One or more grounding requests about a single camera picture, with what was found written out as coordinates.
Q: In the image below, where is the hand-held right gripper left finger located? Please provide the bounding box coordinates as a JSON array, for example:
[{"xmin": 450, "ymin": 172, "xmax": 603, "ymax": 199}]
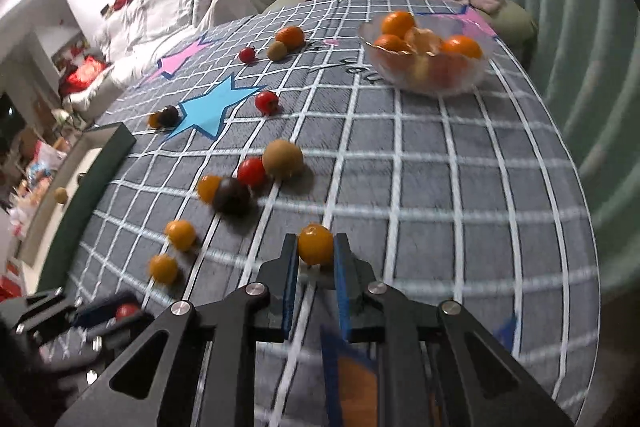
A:
[{"xmin": 55, "ymin": 234, "xmax": 299, "ymax": 427}]

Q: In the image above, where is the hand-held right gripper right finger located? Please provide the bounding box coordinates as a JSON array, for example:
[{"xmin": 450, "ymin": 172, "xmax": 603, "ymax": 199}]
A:
[{"xmin": 334, "ymin": 233, "xmax": 576, "ymax": 427}]

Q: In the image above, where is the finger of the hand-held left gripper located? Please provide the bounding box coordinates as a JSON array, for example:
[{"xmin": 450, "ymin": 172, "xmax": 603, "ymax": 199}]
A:
[
  {"xmin": 40, "ymin": 313, "xmax": 156, "ymax": 374},
  {"xmin": 15, "ymin": 289, "xmax": 141, "ymax": 333}
]

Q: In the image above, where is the dark green tray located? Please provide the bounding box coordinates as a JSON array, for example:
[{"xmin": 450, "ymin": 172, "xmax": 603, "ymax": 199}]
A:
[{"xmin": 17, "ymin": 123, "xmax": 137, "ymax": 295}]

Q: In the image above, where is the grey checked star blanket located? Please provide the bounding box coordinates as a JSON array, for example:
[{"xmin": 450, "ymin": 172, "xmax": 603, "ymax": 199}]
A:
[{"xmin": 40, "ymin": 0, "xmax": 601, "ymax": 427}]

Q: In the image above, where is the pile of plastic bags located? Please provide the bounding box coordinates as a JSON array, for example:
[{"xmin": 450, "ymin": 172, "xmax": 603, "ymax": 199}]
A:
[{"xmin": 7, "ymin": 139, "xmax": 68, "ymax": 240}]

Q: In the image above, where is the clear glass bowl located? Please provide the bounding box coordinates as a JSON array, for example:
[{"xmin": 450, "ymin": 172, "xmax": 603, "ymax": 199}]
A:
[{"xmin": 358, "ymin": 0, "xmax": 493, "ymax": 96}]

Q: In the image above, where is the red embroidered pillow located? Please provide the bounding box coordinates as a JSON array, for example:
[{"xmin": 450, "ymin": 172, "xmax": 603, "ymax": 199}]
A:
[{"xmin": 60, "ymin": 55, "xmax": 108, "ymax": 96}]

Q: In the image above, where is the orange mandarin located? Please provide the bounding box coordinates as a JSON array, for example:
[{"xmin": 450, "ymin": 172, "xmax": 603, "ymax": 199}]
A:
[
  {"xmin": 275, "ymin": 26, "xmax": 306, "ymax": 50},
  {"xmin": 442, "ymin": 35, "xmax": 484, "ymax": 60},
  {"xmin": 374, "ymin": 34, "xmax": 412, "ymax": 56},
  {"xmin": 381, "ymin": 11, "xmax": 417, "ymax": 38}
]

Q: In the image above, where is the peeled mandarin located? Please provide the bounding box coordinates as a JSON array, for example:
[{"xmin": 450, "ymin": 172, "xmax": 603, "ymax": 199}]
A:
[{"xmin": 404, "ymin": 27, "xmax": 444, "ymax": 56}]

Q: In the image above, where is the white duvet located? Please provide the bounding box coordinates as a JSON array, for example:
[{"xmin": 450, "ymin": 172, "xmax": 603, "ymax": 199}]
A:
[{"xmin": 70, "ymin": 0, "xmax": 221, "ymax": 115}]

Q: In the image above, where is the green curtain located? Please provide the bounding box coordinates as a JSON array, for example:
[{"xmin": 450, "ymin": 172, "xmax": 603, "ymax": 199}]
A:
[{"xmin": 435, "ymin": 0, "xmax": 640, "ymax": 268}]

